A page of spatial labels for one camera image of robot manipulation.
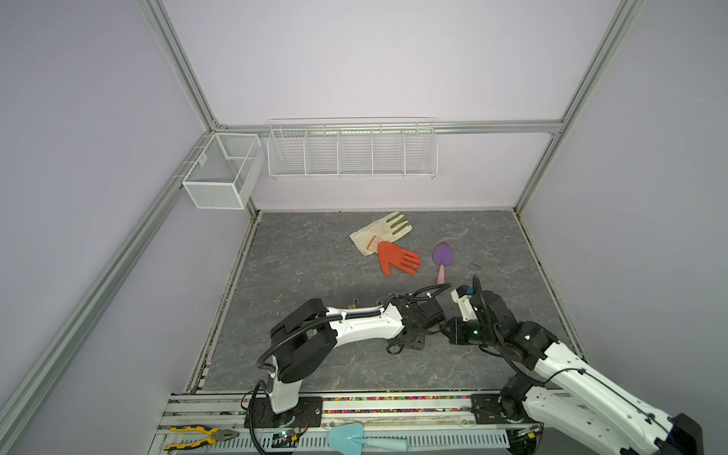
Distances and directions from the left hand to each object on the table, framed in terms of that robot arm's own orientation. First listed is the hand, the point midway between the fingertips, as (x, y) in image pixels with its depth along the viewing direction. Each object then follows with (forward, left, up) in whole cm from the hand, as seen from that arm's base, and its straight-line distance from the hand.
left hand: (411, 344), depth 83 cm
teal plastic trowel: (-21, +18, -2) cm, 28 cm away
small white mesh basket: (+59, +61, +21) cm, 88 cm away
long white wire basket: (+60, +15, +27) cm, 68 cm away
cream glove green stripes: (+44, +11, -3) cm, 45 cm away
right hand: (+1, -8, +8) cm, 11 cm away
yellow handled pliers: (-19, +51, -1) cm, 54 cm away
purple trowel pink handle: (+33, -17, -3) cm, 37 cm away
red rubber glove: (+34, +3, -2) cm, 35 cm away
